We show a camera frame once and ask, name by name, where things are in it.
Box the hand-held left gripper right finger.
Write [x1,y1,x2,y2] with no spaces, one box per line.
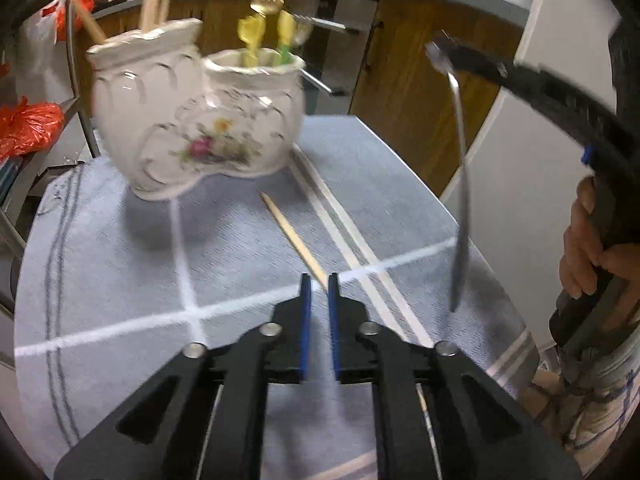
[327,273,583,480]

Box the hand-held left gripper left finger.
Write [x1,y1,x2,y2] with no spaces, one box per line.
[54,274,313,480]

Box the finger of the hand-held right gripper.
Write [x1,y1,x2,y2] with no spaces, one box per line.
[433,31,532,92]

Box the silver metal spoon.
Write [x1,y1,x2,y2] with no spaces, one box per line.
[424,40,474,314]

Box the yellow green plastic spoon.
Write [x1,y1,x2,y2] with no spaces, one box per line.
[238,13,264,67]
[271,9,299,67]

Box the white floral ceramic jar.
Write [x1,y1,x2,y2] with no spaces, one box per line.
[86,17,207,202]
[172,49,308,182]

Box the person's right hand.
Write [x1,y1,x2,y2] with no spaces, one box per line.
[559,177,640,332]

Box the wooden base cabinet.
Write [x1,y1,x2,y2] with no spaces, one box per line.
[75,0,527,197]

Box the grey checked tablecloth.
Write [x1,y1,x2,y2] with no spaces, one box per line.
[14,114,542,480]

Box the crumpled orange plastic bag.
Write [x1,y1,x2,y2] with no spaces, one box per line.
[0,99,67,162]

